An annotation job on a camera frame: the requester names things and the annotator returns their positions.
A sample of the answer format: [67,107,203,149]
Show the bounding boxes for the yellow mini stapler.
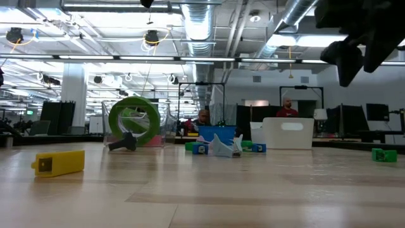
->
[30,149,86,179]

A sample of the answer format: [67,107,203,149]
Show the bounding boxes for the black folding panels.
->
[39,100,77,136]

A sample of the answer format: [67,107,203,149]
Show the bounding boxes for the white cabinet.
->
[88,115,104,134]

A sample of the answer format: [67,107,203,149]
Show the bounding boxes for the pink tape roll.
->
[144,135,165,148]

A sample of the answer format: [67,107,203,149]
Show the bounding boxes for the clear plastic container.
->
[101,100,178,148]

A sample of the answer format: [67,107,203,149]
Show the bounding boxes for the suspended linear light fixture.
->
[0,53,405,67]

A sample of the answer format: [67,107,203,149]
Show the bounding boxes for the white plastic bin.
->
[249,117,315,151]

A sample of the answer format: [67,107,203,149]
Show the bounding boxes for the grey staple remover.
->
[209,132,244,159]

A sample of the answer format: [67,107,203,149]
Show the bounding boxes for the black metal gantry frame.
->
[278,84,325,118]
[177,81,227,137]

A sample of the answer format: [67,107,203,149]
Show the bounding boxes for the white lampshade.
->
[313,108,329,122]

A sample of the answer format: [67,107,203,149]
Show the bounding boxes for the silver corrugated air duct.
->
[180,0,217,110]

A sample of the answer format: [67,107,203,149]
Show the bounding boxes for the person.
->
[182,108,212,134]
[275,97,299,118]

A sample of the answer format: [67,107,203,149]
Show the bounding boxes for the blue mini stapler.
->
[251,142,268,154]
[192,142,209,156]

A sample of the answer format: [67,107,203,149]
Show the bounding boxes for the silver spiral air duct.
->
[246,0,317,69]

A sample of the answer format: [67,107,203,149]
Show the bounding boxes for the yellow hanging cord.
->
[287,46,294,79]

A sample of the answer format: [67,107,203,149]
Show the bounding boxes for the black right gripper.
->
[315,0,405,88]

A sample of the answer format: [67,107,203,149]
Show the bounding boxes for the grey mesh office chair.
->
[29,119,52,137]

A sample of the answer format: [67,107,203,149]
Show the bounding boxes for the black computer monitor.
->
[366,103,390,122]

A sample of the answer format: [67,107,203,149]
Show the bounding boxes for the black partition screen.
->
[235,104,285,141]

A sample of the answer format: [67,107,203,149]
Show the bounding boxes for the black aluminium rig frame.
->
[0,134,405,156]

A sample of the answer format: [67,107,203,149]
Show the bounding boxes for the dark divider screens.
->
[325,104,370,134]

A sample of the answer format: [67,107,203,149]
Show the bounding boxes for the blue plastic basket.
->
[197,125,238,147]

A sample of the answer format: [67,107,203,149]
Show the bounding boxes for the white structural column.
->
[60,62,89,128]

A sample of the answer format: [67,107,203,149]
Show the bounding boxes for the small black tool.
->
[108,131,138,152]

